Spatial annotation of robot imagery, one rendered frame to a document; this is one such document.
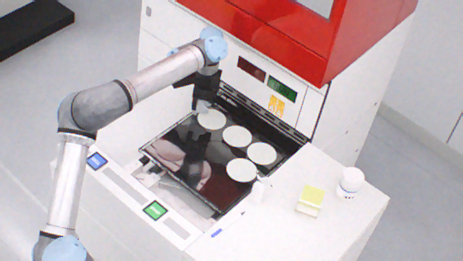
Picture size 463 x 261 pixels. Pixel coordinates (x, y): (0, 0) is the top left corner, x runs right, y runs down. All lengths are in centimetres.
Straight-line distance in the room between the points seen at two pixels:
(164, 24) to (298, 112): 62
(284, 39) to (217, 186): 51
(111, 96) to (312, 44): 61
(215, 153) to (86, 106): 61
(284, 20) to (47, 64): 220
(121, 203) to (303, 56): 70
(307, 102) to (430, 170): 175
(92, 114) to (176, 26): 76
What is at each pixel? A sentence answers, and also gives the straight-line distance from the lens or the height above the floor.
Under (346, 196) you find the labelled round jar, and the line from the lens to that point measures 193.
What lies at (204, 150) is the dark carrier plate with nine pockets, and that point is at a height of 90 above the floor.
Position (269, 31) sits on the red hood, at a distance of 190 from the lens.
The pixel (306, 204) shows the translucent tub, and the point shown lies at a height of 102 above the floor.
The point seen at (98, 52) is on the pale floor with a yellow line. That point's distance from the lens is 386.
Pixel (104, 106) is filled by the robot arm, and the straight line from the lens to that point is 159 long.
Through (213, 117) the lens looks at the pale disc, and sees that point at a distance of 218.
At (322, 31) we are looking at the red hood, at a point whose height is 142.
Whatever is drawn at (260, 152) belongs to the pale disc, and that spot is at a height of 90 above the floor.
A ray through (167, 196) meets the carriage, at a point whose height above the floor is 88.
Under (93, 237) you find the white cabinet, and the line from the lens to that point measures 218.
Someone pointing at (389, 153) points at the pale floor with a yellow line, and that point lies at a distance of 361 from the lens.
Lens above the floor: 241
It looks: 45 degrees down
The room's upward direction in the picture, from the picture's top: 12 degrees clockwise
